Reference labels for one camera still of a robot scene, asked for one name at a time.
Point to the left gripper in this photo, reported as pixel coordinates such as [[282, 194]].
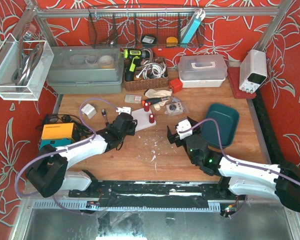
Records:
[[131, 123]]

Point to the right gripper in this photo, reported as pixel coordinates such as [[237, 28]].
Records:
[[172, 135]]

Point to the white peg board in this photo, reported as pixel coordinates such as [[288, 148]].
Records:
[[142, 118]]

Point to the red spring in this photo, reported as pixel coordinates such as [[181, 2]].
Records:
[[151, 119], [146, 106]]

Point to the red handled ratchet wrench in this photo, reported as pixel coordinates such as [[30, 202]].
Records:
[[105, 116]]

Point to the teal plastic tray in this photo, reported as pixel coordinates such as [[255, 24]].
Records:
[[227, 119]]

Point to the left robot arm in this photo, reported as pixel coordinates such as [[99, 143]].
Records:
[[50, 172]]

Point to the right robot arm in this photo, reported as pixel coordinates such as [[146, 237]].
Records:
[[280, 182]]

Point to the clear drill bit case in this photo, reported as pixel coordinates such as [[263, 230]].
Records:
[[133, 99]]

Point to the orange black screwdriver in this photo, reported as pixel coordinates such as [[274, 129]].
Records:
[[155, 100]]

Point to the beige work glove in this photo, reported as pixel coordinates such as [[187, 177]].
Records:
[[152, 93]]

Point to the woven wicker basket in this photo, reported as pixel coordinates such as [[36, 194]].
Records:
[[150, 75]]

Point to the white plug adapter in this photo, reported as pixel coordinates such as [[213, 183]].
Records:
[[89, 110]]

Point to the orange cube adapter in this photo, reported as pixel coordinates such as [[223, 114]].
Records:
[[175, 85]]

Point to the white clear storage box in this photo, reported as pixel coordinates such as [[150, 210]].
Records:
[[202, 71]]

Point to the yellow teal device box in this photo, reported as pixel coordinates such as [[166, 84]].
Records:
[[59, 134]]

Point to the red book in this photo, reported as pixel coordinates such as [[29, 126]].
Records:
[[233, 74]]

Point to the grey lidded storage box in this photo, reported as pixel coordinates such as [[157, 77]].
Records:
[[86, 70]]

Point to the black tape measure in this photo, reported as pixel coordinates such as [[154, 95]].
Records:
[[148, 41]]

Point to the yellow tape measure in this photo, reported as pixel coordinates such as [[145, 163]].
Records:
[[172, 42]]

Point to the white bench power supply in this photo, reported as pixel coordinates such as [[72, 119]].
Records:
[[253, 71]]

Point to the blue white power bank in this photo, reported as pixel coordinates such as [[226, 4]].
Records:
[[187, 32]]

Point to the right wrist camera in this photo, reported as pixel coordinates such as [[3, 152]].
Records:
[[183, 129]]

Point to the small white metal bracket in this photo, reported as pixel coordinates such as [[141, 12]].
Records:
[[175, 100]]

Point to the green black cordless drill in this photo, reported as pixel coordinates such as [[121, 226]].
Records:
[[134, 57]]

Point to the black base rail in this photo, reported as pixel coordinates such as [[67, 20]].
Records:
[[157, 194]]

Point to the black wire shelf basket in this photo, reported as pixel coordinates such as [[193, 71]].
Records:
[[123, 25]]

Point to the clear acrylic wall bin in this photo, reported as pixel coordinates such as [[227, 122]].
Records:
[[24, 68]]

